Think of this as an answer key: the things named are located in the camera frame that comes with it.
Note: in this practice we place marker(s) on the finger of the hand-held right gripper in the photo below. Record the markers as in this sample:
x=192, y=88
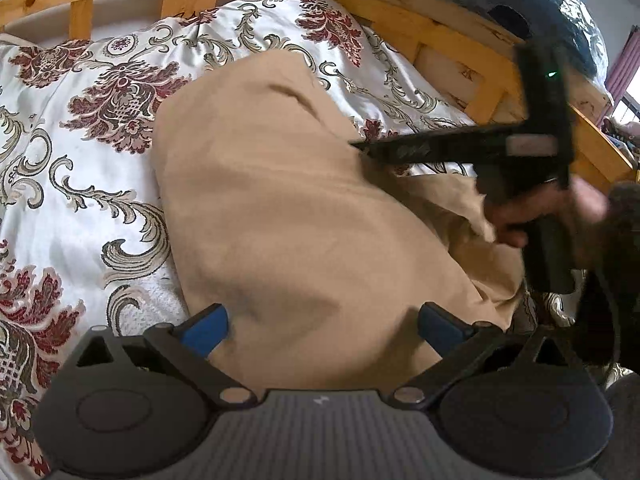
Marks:
x=430, y=147

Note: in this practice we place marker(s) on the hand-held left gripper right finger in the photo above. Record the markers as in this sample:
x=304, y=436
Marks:
x=442, y=327

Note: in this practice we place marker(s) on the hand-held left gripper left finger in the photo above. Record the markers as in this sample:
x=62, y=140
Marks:
x=205, y=331

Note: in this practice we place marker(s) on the tan garment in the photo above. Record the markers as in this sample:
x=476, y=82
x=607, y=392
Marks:
x=310, y=220

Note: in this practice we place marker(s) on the person's right hand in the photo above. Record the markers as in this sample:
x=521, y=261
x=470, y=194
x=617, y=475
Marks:
x=580, y=200

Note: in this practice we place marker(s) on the pink curtain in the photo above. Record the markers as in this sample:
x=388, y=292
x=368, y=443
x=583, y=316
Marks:
x=621, y=67

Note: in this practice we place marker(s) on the blue plastic-wrapped bundle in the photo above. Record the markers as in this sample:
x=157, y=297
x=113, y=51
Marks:
x=545, y=5

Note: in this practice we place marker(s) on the floral printed blanket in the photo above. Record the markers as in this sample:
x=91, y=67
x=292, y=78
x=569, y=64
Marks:
x=85, y=160

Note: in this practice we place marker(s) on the wooden bed frame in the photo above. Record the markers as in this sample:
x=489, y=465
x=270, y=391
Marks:
x=440, y=40

